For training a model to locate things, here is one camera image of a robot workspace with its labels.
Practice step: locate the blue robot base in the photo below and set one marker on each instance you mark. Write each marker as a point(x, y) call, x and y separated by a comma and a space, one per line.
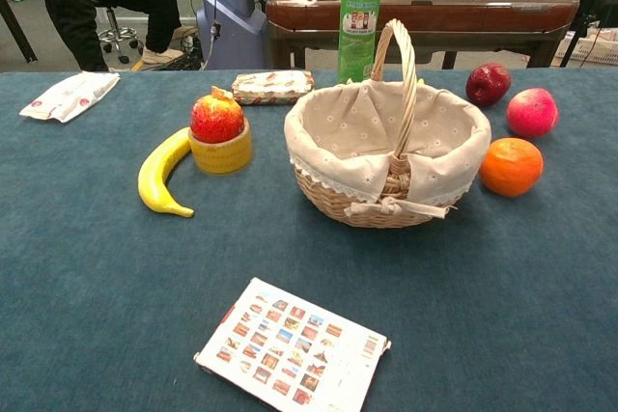
point(232, 7)

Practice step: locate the brown mahjong table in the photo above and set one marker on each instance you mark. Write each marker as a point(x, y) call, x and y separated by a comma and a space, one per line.
point(434, 11)

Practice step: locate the green chips can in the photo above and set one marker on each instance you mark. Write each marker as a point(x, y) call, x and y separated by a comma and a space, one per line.
point(357, 31)

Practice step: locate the yellow tape roll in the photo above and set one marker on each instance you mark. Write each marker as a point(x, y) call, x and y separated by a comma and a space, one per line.
point(222, 157)

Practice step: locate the orange fruit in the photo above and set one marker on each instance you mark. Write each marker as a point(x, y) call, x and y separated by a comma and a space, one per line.
point(511, 167)

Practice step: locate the black tripod stand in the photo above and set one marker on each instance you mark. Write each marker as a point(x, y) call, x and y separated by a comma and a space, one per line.
point(586, 11)

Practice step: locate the white tissue packet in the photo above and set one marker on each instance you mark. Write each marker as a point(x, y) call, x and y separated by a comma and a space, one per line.
point(67, 96)

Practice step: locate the white plastic crate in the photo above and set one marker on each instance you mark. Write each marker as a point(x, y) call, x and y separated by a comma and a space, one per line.
point(594, 47)

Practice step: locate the dark red apple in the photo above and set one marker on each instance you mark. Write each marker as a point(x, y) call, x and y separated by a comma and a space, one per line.
point(487, 84)

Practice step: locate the red yellow apple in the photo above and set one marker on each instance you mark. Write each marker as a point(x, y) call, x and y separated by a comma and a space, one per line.
point(216, 118)

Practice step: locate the wicker basket with cloth liner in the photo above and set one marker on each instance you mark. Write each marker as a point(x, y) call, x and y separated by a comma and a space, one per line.
point(338, 132)

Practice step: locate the blue table cloth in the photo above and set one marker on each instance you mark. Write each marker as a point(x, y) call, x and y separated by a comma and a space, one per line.
point(96, 262)

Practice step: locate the yellow banana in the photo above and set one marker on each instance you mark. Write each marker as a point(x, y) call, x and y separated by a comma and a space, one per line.
point(154, 175)

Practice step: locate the pink red apple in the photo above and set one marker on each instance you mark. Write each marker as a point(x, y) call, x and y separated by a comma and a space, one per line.
point(531, 113)

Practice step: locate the chrome office stool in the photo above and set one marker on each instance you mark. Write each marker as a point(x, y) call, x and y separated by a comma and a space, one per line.
point(118, 36)

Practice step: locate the patterned wrapped snack pack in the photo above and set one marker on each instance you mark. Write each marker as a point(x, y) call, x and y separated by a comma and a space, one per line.
point(272, 88)

